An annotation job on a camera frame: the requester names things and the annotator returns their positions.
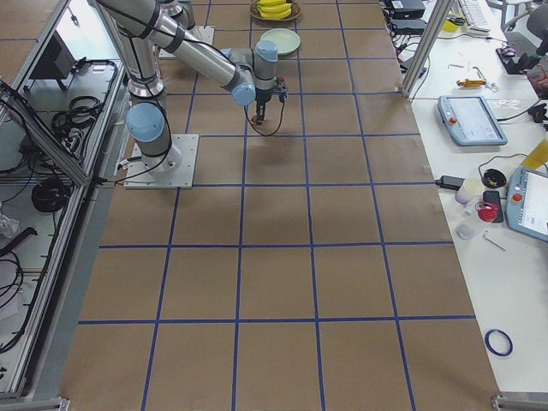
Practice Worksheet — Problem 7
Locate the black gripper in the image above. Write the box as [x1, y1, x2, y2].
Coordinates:
[252, 76, 288, 122]

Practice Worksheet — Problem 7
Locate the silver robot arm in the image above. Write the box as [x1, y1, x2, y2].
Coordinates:
[93, 1, 287, 188]

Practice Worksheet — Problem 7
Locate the light green plate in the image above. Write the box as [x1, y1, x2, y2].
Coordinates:
[260, 28, 301, 56]

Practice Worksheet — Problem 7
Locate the yellow banana bunch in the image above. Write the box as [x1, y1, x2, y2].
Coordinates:
[255, 0, 293, 21]

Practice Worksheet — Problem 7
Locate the brown wicker basket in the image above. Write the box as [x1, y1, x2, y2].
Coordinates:
[249, 1, 301, 22]

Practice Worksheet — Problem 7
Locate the grey teach pendant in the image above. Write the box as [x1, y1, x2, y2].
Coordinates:
[438, 95, 508, 146]
[505, 166, 548, 241]

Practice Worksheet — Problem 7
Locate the black power adapter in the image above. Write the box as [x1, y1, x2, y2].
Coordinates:
[435, 175, 464, 191]

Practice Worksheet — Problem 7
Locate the white cup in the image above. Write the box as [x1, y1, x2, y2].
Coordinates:
[455, 178, 485, 205]

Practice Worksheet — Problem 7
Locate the red round object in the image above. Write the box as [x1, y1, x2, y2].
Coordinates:
[475, 201, 499, 223]

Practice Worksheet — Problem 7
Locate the blue tape roll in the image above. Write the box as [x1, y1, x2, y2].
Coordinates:
[484, 329, 514, 358]

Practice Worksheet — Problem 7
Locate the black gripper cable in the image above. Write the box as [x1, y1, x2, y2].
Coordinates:
[241, 96, 287, 138]

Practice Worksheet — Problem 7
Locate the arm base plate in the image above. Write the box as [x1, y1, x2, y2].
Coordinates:
[122, 134, 200, 189]

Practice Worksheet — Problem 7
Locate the aluminium frame post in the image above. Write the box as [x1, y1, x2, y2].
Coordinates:
[400, 0, 453, 97]

